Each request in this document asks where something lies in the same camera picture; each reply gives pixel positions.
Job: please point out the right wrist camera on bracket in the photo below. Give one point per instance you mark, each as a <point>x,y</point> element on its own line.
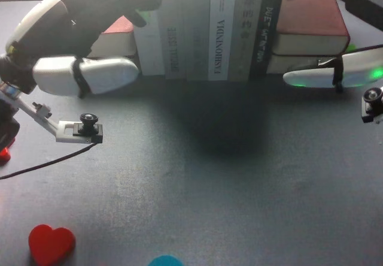
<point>88,125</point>

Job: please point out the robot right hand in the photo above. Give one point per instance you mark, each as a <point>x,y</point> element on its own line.
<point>60,32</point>

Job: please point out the green block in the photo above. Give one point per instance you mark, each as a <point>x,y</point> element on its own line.
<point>351,47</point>

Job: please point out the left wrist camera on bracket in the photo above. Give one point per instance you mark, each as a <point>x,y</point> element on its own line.
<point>372,96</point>

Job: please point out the black spine DUET book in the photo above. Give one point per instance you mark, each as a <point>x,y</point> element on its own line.
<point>264,38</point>

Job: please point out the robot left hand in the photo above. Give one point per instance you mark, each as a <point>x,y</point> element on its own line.
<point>314,75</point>

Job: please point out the plain grey book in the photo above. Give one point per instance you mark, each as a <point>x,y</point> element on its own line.
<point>199,23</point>

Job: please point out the grey book dark title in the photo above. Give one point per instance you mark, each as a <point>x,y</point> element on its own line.
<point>175,47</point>

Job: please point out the small red toy block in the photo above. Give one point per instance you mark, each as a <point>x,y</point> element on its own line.
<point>4,153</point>

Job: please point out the blue toy block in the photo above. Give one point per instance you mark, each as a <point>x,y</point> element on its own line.
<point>166,261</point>

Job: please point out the small red lying book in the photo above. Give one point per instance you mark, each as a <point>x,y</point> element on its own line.
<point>116,26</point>

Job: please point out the white spine book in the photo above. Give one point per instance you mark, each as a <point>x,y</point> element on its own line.
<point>149,53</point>

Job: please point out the red heart block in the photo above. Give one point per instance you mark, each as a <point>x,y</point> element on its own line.
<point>51,243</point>

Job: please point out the large red lying book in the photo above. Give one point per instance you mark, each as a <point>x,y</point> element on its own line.
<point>311,17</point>

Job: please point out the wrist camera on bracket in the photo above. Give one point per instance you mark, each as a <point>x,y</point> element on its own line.
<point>88,125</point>
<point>372,96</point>

